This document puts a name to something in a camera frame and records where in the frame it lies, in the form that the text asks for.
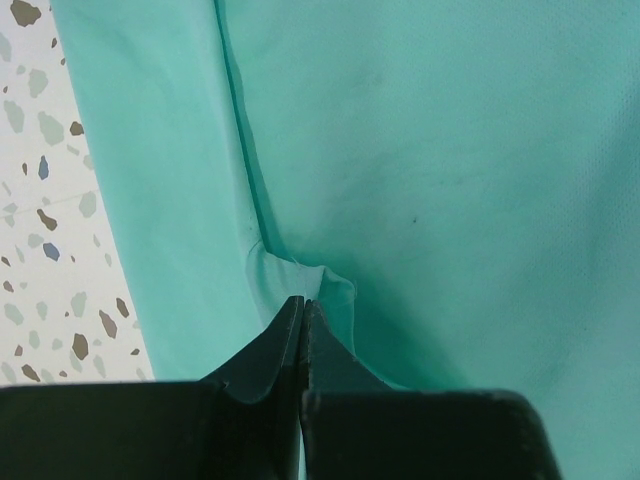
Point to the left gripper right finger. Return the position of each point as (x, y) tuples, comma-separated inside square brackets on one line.
[(357, 427)]

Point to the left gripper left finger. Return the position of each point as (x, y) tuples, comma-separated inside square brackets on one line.
[(238, 422)]

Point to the teal green t-shirt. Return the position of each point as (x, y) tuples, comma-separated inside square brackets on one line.
[(457, 182)]

